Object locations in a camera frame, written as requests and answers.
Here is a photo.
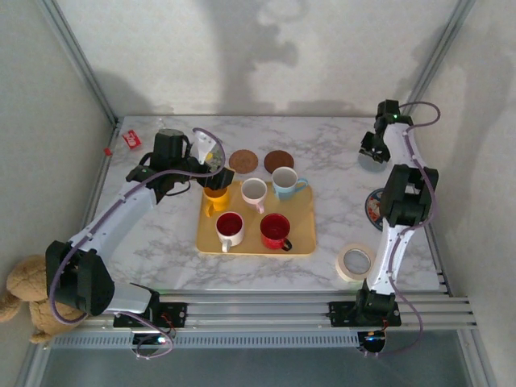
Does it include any yellow cup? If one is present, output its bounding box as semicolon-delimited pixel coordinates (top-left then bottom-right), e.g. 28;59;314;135
202;183;231;218

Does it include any white mug pink handle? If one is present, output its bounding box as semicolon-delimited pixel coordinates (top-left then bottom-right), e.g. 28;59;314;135
240;177;268;215

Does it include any blue illustrated round mat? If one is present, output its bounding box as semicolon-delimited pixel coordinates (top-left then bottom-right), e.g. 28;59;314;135
364;187;398;232

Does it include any light blue cup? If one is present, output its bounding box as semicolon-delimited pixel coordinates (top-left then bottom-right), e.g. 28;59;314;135
270;166;310;202

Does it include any white cup red inside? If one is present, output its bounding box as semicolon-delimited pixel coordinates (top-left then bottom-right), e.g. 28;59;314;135
214;210;246;254

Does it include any red cup black handle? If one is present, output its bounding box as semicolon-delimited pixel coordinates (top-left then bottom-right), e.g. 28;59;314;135
259;213;294;252

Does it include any light woven round coaster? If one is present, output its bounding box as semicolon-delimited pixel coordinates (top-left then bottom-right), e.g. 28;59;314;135
228;148;260;175

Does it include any dark brown woven coaster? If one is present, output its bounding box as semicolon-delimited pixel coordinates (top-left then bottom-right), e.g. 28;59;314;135
264;149;296;175

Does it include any clear cola bottle red label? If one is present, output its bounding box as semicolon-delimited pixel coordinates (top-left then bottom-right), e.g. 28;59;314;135
103;117;167;157

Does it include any yellow plastic tray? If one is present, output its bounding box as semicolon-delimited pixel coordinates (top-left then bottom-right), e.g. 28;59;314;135
196;180;318;256

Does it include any beige masking tape roll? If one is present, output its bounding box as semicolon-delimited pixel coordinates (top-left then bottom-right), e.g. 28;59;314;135
335;243;377;282

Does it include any brown teddy bear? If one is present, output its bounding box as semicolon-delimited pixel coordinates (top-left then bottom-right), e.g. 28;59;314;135
0;253;88;344

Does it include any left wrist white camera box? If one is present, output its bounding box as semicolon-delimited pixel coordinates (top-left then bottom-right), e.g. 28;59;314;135
192;132;215;164

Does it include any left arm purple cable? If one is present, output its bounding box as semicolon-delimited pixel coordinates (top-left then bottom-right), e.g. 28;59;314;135
48;127;225;360

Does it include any left aluminium side rail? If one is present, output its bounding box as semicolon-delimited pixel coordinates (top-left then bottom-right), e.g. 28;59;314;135
76;119;122;259

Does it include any right aluminium frame post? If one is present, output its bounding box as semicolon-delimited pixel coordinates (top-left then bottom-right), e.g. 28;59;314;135
397;0;476;126

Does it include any aluminium frame post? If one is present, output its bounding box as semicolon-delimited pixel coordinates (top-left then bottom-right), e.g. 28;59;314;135
397;0;476;126
38;0;122;124

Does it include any left aluminium frame post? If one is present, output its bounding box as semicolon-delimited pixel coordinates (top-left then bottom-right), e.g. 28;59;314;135
38;0;122;124

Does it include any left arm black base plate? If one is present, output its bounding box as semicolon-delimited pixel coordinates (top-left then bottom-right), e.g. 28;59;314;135
112;302;189;328

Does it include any aluminium mounting rail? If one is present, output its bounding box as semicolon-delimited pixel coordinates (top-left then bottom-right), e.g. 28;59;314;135
82;290;479;332

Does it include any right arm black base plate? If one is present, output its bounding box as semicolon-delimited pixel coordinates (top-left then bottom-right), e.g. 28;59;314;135
328;300;402;327

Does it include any grey slotted cable duct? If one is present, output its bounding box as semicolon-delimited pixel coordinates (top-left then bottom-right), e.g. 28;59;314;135
50;331;362;351

